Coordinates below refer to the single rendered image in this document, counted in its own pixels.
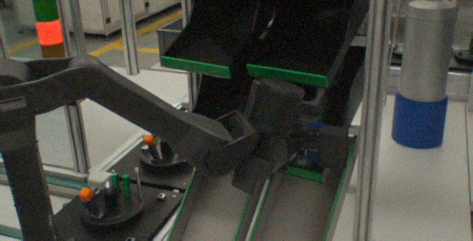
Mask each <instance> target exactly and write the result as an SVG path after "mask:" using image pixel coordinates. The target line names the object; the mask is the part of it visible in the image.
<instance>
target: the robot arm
mask: <svg viewBox="0 0 473 241"><path fill-rule="evenodd" d="M304 94H305V91H304V90H303V89H302V88H300V87H299V86H297V85H295V84H292V83H291V82H288V81H284V80H282V79H279V78H263V79H262V80H259V79H256V78H255V79H254V80H253V83H252V86H251V94H250V95H248V103H247V106H246V108H245V112H244V114H243V113H241V112H240V110H238V109H236V110H234V111H233V112H229V113H227V114H224V115H223V116H221V117H219V118H217V119H215V120H213V119H210V118H207V117H206V116H203V115H200V114H197V113H193V112H184V111H182V110H179V109H177V108H176V107H174V106H172V105H171V104H169V103H168V102H166V101H164V100H163V99H161V98H159V97H157V96H156V95H154V94H152V93H151V92H149V91H148V90H146V89H144V88H143V87H141V86H139V85H137V84H136V83H135V82H134V81H131V80H130V79H128V78H125V77H124V76H122V75H121V74H120V73H118V72H116V71H114V70H113V69H111V68H110V67H108V66H107V65H105V64H103V62H102V61H100V60H99V59H98V58H96V57H95V56H93V55H90V54H81V55H76V56H72V57H68V58H40V59H35V60H31V61H16V60H13V59H1V60H0V153H1V159H2V160H3V163H4V167H5V170H6V173H7V179H8V182H9V184H10V189H11V192H12V196H13V199H14V203H15V204H14V207H16V214H17V217H18V221H19V225H20V228H21V232H22V235H23V238H24V241H64V239H63V238H62V237H61V235H60V234H59V233H58V228H57V226H56V223H55V217H54V214H53V210H52V204H51V199H50V193H49V186H48V185H47V180H46V177H45V173H44V167H43V164H42V161H41V155H40V151H39V147H38V140H37V139H36V133H35V116H36V115H39V114H43V113H46V112H51V111H53V110H55V109H58V108H60V107H62V106H65V105H67V104H68V103H71V102H73V101H77V100H80V99H84V98H88V99H90V100H91V101H94V102H95V103H98V104H100V105H101V106H102V107H104V108H105V109H108V110H109V111H111V112H114V113H116V114H118V115H119V116H121V117H122V118H124V119H126V120H128V121H129V122H131V123H133V124H135V125H136V126H138V127H140V128H141V129H143V130H146V131H148V132H150V133H152V134H153V135H154V136H156V137H158V138H159V139H161V140H162V141H165V142H167V143H168V144H169V145H171V146H172V147H173V148H174V149H175V150H176V151H177V152H178V153H179V154H180V155H181V156H182V157H183V158H184V159H185V160H186V161H187V162H188V163H189V164H190V165H192V166H193V167H194V168H195V169H196V170H198V171H199V172H200V173H201V174H203V175H204V176H206V177H207V178H209V179H212V180H218V179H219V178H220V177H224V176H226V175H227V174H230V173H231V172H232V171H233V170H234V169H235V171H234V176H233V178H232V181H231V185H232V186H235V187H237V188H238V189H241V190H242V191H244V192H246V193H248V194H250V195H252V196H255V195H256V192H257V189H258V187H259V182H260V181H261V180H263V179H265V178H266V177H268V176H269V175H270V174H272V173H274V172H275V171H276V170H278V171H284V172H286V171H287V170H288V164H291V165H296V164H297V159H298V155H305V149H307V161H310V162H315V163H318V165H319V166H321V167H323V168H329V169H338V170H342V169H343V168H344V167H345V166H346V165H347V142H348V129H347V128H346V127H345V126H331V125H325V124H323V123H311V122H308V130H307V131H306V132H302V130H303V129H304V128H303V127H302V124H301V123H298V121H299V119H298V116H299V107H300V105H301V102H302V99H303V97H304ZM301 138H302V139H304V138H305V139H306V140H302V139H301ZM302 148H305V149H303V150H302Z"/></svg>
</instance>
